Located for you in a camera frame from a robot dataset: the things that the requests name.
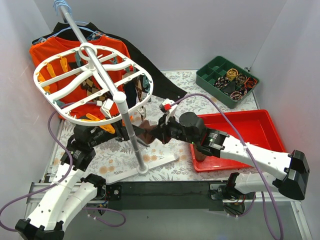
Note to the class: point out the blue wire hanger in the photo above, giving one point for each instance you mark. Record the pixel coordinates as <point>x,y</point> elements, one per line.
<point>70,20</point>

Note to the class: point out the floral rolled sock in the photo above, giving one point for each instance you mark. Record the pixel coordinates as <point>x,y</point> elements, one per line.
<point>221,83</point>

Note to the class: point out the silver stand pole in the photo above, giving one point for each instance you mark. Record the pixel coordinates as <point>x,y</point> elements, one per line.
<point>118,97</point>

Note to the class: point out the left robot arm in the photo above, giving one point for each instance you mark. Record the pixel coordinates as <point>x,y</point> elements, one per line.
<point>70,191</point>

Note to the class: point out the dark patterned socks on hanger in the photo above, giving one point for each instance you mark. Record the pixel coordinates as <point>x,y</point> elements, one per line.
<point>134,90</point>

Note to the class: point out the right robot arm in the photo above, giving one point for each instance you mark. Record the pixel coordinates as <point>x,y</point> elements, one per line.
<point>282,172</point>

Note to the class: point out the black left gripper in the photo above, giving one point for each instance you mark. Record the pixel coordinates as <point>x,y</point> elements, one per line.
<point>127,132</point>

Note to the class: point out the floral table mat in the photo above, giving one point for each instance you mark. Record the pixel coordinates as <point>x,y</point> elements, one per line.
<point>114,157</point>

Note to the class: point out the brown argyle sock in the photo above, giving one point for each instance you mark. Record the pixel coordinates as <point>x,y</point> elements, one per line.
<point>89,85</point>

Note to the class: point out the yellow rolled sock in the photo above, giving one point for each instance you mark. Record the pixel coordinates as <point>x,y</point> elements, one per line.
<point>231,74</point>

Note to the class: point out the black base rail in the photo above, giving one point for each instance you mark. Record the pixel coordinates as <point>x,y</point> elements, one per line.
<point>162,195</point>

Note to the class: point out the orange rolled sock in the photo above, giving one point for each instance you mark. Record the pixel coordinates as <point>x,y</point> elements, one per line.
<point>250,83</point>

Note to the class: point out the white stand base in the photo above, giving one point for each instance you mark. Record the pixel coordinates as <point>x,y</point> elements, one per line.
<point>138,172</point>

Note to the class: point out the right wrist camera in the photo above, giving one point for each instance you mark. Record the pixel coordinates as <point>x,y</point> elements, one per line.
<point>168,107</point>

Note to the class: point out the green compartment box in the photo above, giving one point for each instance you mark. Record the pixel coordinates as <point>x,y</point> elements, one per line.
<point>234,93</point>

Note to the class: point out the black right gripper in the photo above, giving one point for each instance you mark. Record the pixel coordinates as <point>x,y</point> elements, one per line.
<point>162,130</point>

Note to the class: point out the black garment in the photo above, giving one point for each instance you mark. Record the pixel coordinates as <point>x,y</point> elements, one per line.
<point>145,65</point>

